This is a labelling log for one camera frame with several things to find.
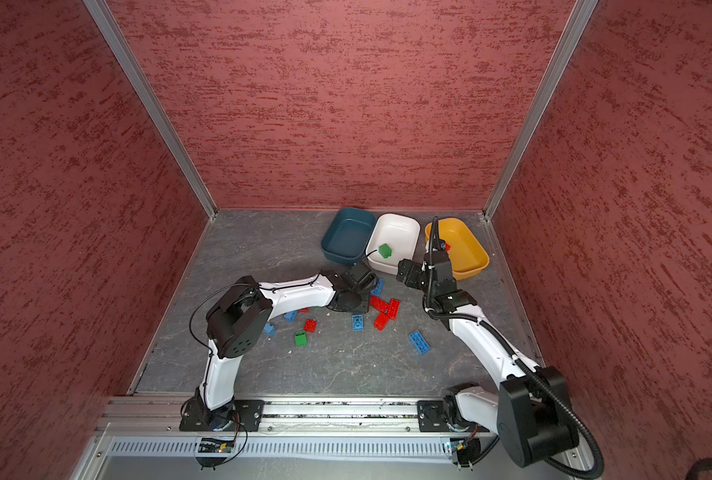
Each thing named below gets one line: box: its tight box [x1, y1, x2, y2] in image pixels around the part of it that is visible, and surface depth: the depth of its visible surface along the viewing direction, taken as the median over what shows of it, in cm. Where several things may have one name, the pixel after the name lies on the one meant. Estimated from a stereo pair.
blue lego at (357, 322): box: [352, 314, 364, 332], surface depth 91 cm
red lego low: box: [374, 312, 389, 331], surface depth 91 cm
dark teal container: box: [320, 207, 376, 266], surface depth 113 cm
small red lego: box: [304, 319, 317, 333], surface depth 91 cm
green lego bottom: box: [294, 330, 308, 347], surface depth 87 cm
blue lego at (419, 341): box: [408, 330, 431, 355], surface depth 87 cm
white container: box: [365, 212, 421, 275], surface depth 112 cm
